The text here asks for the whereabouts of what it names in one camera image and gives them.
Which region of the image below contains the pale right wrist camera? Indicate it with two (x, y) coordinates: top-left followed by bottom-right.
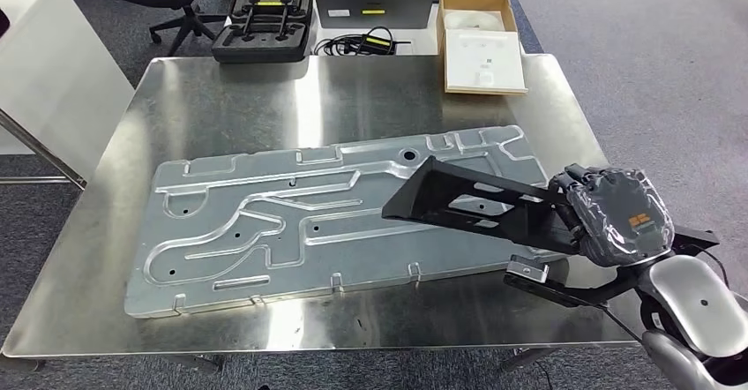
(503, 254), (644, 310)

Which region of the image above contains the white round item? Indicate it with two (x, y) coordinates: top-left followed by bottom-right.
(444, 10), (506, 32)

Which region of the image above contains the steel side table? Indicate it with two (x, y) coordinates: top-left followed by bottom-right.
(0, 109), (87, 191)

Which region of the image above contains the steel workbench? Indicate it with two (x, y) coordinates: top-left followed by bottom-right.
(0, 54), (644, 375)

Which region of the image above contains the grey stamped metal plate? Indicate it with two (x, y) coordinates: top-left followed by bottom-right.
(123, 124), (565, 319)

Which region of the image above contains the black adapter with coiled cable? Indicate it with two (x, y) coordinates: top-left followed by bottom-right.
(313, 26), (399, 57)

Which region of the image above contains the white desk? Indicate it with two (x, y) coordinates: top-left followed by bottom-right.
(224, 0), (530, 61)

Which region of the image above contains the black plastic frame part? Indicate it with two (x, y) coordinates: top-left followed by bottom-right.
(381, 154), (721, 260)

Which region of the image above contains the white flat carton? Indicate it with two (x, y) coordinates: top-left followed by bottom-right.
(445, 29), (527, 92)

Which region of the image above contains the black foam equipment case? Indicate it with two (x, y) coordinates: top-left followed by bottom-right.
(211, 0), (314, 64)

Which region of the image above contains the white cabinet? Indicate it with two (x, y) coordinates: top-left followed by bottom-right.
(0, 0), (136, 181)

